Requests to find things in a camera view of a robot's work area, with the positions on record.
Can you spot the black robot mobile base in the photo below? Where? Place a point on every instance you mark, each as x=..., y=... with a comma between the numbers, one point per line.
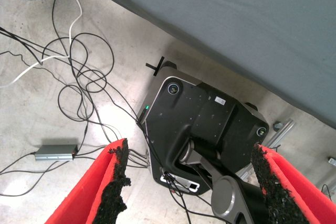
x=183, y=113

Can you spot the dark grey table cloth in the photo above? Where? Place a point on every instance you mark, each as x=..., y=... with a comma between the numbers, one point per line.
x=236, y=24

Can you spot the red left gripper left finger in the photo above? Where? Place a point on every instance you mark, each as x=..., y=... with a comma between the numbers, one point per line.
x=86, y=195

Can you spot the small metal bracket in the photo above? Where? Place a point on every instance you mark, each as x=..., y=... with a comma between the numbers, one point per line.
x=332, y=161

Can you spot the aluminium frame bar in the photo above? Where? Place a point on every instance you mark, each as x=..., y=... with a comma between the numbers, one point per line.
x=284, y=129

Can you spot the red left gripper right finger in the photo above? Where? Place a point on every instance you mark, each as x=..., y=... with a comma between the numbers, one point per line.
x=294, y=197

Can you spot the grey power adapter box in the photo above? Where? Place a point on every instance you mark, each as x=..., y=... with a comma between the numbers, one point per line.
x=55, y=153

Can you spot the black silver robot torso link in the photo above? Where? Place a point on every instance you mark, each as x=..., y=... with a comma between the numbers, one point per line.
x=225, y=200

